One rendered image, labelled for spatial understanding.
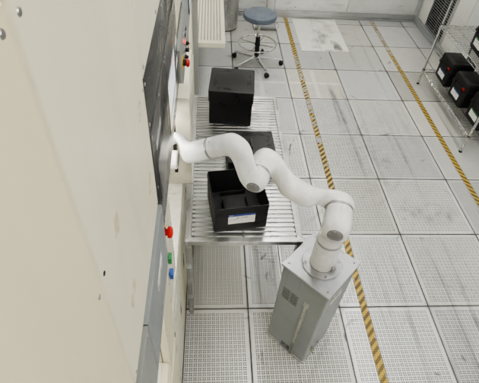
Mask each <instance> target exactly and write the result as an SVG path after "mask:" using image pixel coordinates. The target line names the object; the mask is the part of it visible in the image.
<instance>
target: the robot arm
mask: <svg viewBox="0 0 479 383"><path fill-rule="evenodd" d="M174 144H178V145H179V149H180V153H181V157H182V159H183V160H184V161H185V162H186V163H196V162H200V161H204V160H211V159H215V158H218V157H229V158H230V159H231V160H232V161H233V164H234V166H235V169H236V173H237V175H238V177H239V180H240V181H241V183H242V185H243V186H244V187H245V188H246V189H247V190H249V191H251V192H261V191H263V190H264V189H265V187H266V186H267V184H268V181H269V179H270V177H272V179H273V180H274V182H275V184H276V186H277V187H278V190H279V192H280V193H281V194H282V195H283V196H284V197H285V198H287V199H289V200H290V201H292V202H294V203H296V204H298V205H300V206H303V207H312V206H314V205H320V206H322V207H324V208H325V213H324V217H323V221H322V226H321V227H320V229H319V231H318V235H317V237H316V241H315V244H314V247H312V248H309V249H308V250H306V252H305V253H304V255H303V261H302V262H303V267H304V269H305V270H306V272H307V273H308V274H309V275H311V276H312V277H314V278H316V279H319V280H330V279H333V278H335V277H337V276H338V274H339V273H340V271H341V260H340V258H339V257H338V255H339V253H340V250H341V247H342V245H343V243H344V242H346V241H347V240H348V238H349V236H350V234H351V227H352V223H353V217H354V200H353V198H352V197H351V196H350V195H349V194H348V193H346V192H344V191H339V190H333V189H325V188H317V187H315V186H313V185H310V184H309V183H307V182H305V181H303V180H302V179H300V178H299V177H297V176H295V175H294V174H293V173H292V172H291V171H290V170H289V168H288V167H287V165H286V163H285V162H284V161H283V159H282V158H281V156H280V155H279V154H278V153H277V152H275V151H274V150H272V149H269V148H262V149H259V150H257V151H256V152H255V153H254V155H253V153H252V148H251V147H250V145H249V143H248V142H247V141H246V140H245V139H244V138H243V137H241V136H240V135H238V134H235V133H225V134H222V135H216V136H213V137H209V138H204V139H201V140H197V141H192V142H190V141H189V140H188V139H187V138H186V137H184V136H183V135H181V134H180V133H177V132H174V136H173V145H174ZM178 167H179V151H177V150H172V158H171V165H170V168H171V169H178Z"/></svg>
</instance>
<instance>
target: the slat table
mask: <svg viewBox="0 0 479 383"><path fill-rule="evenodd" d="M263 104H271V105H263ZM198 105H206V106H198ZM259 106H271V107H259ZM198 110H209V101H208V95H193V104H192V141H197V140H201V139H203V138H209V137H213V136H216V135H222V134H225V133H216V132H227V131H229V130H258V131H271V132H272V135H273V136H277V137H273V139H279V140H274V142H279V143H274V145H280V146H275V148H280V149H275V150H276V151H279V152H277V153H278V154H279V155H281V158H282V159H283V161H284V162H285V163H286V165H287V167H288V168H289V169H290V166H289V162H288V158H287V150H286V145H285V141H284V133H283V129H282V124H281V117H280V113H279V108H278V101H277V97H254V101H253V104H252V114H256V115H252V116H256V117H251V124H250V126H245V125H216V124H213V125H207V124H212V123H209V122H198V121H209V111H198ZM198 112H202V113H198ZM259 114H270V115H259ZM198 118H202V119H198ZM253 119H257V120H253ZM260 119H269V120H260ZM274 119H275V120H274ZM274 122H276V123H274ZM198 126H207V127H198ZM218 127H247V128H218ZM198 129H213V130H198ZM216 129H217V130H216ZM199 132H213V133H199ZM200 135H213V136H200ZM211 160H213V161H200V162H196V163H193V172H192V183H188V194H187V208H186V233H185V250H186V264H191V266H192V268H187V265H186V273H187V286H188V298H189V313H190V314H193V313H194V296H193V267H194V247H195V245H278V255H279V261H280V267H281V274H282V271H283V268H284V266H283V265H281V264H282V263H283V257H282V251H281V245H295V246H294V250H293V251H295V250H296V249H297V248H298V247H299V246H300V245H301V244H302V243H303V236H302V232H301V228H300V220H299V215H298V211H297V204H296V203H294V202H292V201H290V200H289V199H287V198H285V197H284V196H283V195H274V194H280V192H279V191H273V190H278V187H273V186H276V184H275V183H273V182H274V180H273V179H272V177H270V179H269V181H268V182H269V183H268V184H267V186H266V187H265V190H266V194H267V196H268V200H269V203H270V204H269V209H268V219H267V223H266V226H269V227H270V228H249V229H237V230H230V231H270V233H216V232H215V231H214V227H213V228H195V227H196V226H213V223H195V222H212V219H195V218H211V215H210V213H211V212H210V211H209V210H195V209H210V207H209V206H196V205H209V203H208V202H196V201H208V198H197V197H207V196H208V194H196V193H208V190H196V189H208V187H207V186H197V185H208V183H207V181H208V179H197V178H207V175H197V174H208V172H199V170H201V171H217V170H225V169H227V168H216V167H227V165H216V164H226V161H216V160H226V158H215V159H211ZM199 163H209V164H199ZM212 164H213V165H212ZM199 167H213V168H199ZM194 170H195V171H194ZM194 174H195V175H194ZM193 186H194V187H193ZM269 186H270V187H269ZM193 189H194V191H193ZM269 189H270V191H269ZM193 192H194V194H193ZM275 201H289V202H275ZM192 204H193V206H192ZM275 205H290V207H275ZM192 208H193V210H192ZM272 214H274V215H272ZM277 214H292V215H277ZM273 218H274V219H273ZM277 218H292V219H277ZM274 226H275V228H274ZM279 226H293V228H278V227H279ZM195 231H213V232H212V233H195ZM274 231H275V232H276V233H275V232H274ZM279 231H294V232H295V233H279ZM195 236H213V237H195ZM217 236H271V237H217ZM275 236H276V237H275ZM280 236H296V237H280Z"/></svg>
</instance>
